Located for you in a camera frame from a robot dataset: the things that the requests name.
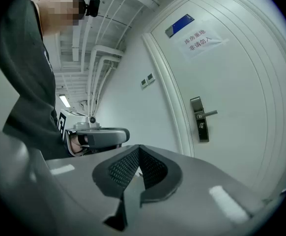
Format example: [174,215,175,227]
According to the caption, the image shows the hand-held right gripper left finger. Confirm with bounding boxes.
[44,144,141,236]

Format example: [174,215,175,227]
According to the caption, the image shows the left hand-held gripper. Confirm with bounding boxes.
[57,109,130,157]

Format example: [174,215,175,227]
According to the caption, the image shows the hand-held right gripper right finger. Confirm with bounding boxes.
[123,145,265,236]

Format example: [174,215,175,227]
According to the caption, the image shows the silver door lock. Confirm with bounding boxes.
[190,96,210,143]

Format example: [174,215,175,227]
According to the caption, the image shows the white door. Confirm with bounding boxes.
[149,0,286,201]

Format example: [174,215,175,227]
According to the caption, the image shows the blue door sign plate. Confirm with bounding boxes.
[165,13,196,39]

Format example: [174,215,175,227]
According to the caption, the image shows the person's left hand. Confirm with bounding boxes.
[70,134,89,155]

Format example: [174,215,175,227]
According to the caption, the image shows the ceiling strip light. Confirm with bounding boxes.
[58,93,71,108]

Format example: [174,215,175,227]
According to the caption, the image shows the white ceiling pipes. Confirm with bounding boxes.
[86,45,124,117]

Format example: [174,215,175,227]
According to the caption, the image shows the person's dark shirt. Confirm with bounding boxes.
[0,0,72,161]

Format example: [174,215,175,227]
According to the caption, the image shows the person's head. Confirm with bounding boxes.
[36,0,87,38]

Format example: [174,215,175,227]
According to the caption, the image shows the white paper notice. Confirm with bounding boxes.
[178,29,230,60]

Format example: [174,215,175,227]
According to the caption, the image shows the silver door lever handle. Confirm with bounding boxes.
[196,110,218,119]

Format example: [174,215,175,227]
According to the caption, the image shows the white door frame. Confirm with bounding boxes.
[141,0,286,201]

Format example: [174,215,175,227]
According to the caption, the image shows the black head camera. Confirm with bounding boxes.
[85,0,101,18]

